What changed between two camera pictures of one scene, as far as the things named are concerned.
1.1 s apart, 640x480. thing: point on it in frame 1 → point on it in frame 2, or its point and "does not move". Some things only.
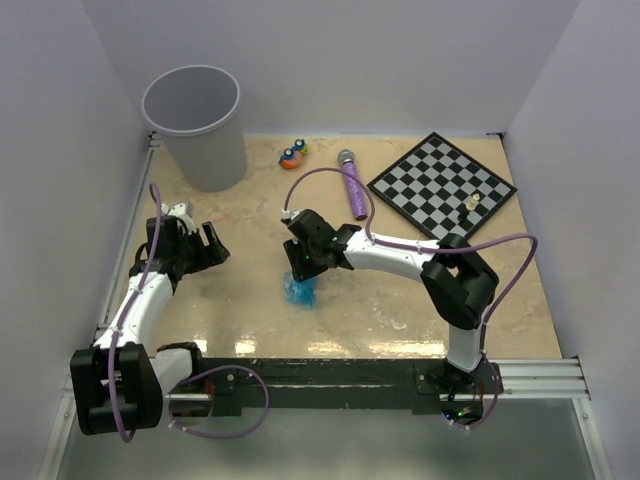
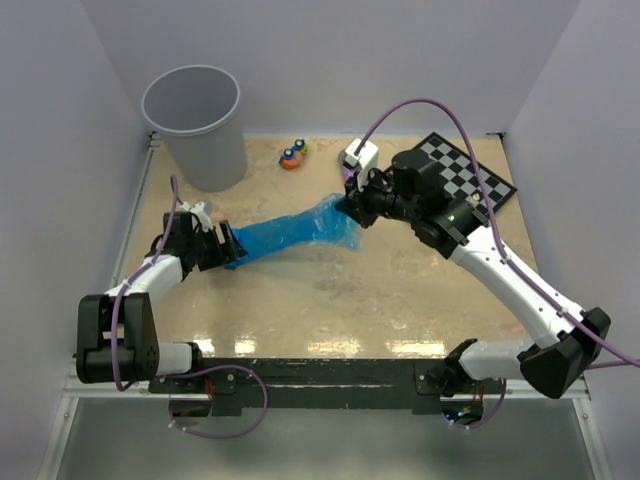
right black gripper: (300, 270) → (375, 176)
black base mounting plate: (228, 385) does not move
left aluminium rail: (154, 141) does not move
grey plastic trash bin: (197, 110) does not move
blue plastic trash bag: (300, 293) → (325, 223)
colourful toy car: (292, 156) does not move
